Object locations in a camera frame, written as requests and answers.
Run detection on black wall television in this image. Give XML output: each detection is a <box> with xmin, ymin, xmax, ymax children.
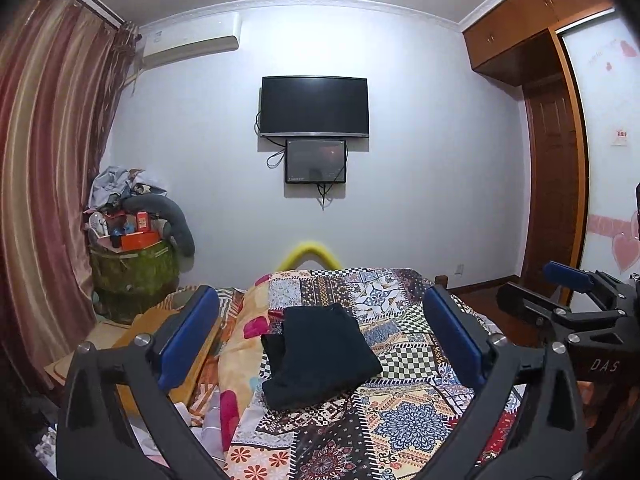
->
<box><xmin>258</xmin><ymin>76</ymin><xmax>371</xmax><ymax>139</ymax></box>

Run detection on light wooden board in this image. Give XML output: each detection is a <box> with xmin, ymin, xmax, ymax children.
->
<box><xmin>45</xmin><ymin>305</ymin><xmax>223</xmax><ymax>403</ymax></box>

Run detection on wooden wardrobe with white door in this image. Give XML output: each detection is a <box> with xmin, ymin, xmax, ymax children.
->
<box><xmin>461</xmin><ymin>0</ymin><xmax>640</xmax><ymax>281</ymax></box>

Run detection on orange box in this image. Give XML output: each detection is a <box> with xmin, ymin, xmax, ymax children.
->
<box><xmin>120</xmin><ymin>230</ymin><xmax>162</xmax><ymax>252</ymax></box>

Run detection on wooden bed frame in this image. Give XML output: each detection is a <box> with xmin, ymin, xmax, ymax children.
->
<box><xmin>433</xmin><ymin>273</ymin><xmax>503</xmax><ymax>333</ymax></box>

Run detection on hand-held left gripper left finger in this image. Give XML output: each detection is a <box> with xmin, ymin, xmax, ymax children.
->
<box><xmin>55</xmin><ymin>285</ymin><xmax>231</xmax><ymax>480</ymax></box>

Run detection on dark teal pants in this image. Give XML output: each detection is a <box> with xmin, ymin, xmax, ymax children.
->
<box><xmin>260</xmin><ymin>302</ymin><xmax>385</xmax><ymax>411</ymax></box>

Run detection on patchwork printed blanket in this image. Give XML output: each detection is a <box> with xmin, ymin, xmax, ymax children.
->
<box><xmin>225</xmin><ymin>266</ymin><xmax>526</xmax><ymax>480</ymax></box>

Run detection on white pink cloth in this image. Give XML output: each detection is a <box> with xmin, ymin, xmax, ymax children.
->
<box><xmin>130</xmin><ymin>400</ymin><xmax>227</xmax><ymax>480</ymax></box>

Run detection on brown wooden door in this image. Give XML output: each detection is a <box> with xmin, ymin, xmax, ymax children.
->
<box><xmin>522</xmin><ymin>72</ymin><xmax>587</xmax><ymax>288</ymax></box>

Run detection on small black wall monitor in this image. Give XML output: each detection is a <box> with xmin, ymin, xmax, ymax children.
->
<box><xmin>285</xmin><ymin>139</ymin><xmax>348</xmax><ymax>185</ymax></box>

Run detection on yellow foam tube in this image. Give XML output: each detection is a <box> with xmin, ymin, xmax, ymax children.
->
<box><xmin>276</xmin><ymin>241</ymin><xmax>343</xmax><ymax>273</ymax></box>

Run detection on green fabric bin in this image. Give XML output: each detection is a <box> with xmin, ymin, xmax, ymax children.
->
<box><xmin>90</xmin><ymin>245</ymin><xmax>180</xmax><ymax>323</ymax></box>

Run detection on white air conditioner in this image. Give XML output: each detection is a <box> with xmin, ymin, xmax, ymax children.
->
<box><xmin>141</xmin><ymin>12</ymin><xmax>243</xmax><ymax>68</ymax></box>

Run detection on pile of clothes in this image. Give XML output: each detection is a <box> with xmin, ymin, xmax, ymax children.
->
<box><xmin>89</xmin><ymin>164</ymin><xmax>168</xmax><ymax>211</ymax></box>

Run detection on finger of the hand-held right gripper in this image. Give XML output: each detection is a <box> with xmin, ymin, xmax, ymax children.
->
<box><xmin>497</xmin><ymin>282</ymin><xmax>626</xmax><ymax>346</ymax></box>
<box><xmin>544</xmin><ymin>260</ymin><xmax>636</xmax><ymax>308</ymax></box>

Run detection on red striped curtain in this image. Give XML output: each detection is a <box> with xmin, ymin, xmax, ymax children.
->
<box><xmin>0</xmin><ymin>0</ymin><xmax>142</xmax><ymax>401</ymax></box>

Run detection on grey neck pillow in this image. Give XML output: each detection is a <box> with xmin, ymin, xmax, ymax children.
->
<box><xmin>122</xmin><ymin>194</ymin><xmax>196</xmax><ymax>259</ymax></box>

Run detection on black television cable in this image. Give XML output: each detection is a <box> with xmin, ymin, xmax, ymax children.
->
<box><xmin>266</xmin><ymin>137</ymin><xmax>288</xmax><ymax>170</ymax></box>

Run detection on yellow floral quilt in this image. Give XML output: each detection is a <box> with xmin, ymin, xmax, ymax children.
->
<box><xmin>187</xmin><ymin>272</ymin><xmax>281</xmax><ymax>461</ymax></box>

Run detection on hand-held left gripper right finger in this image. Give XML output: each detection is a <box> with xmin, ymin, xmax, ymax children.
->
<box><xmin>420</xmin><ymin>285</ymin><xmax>588</xmax><ymax>480</ymax></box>

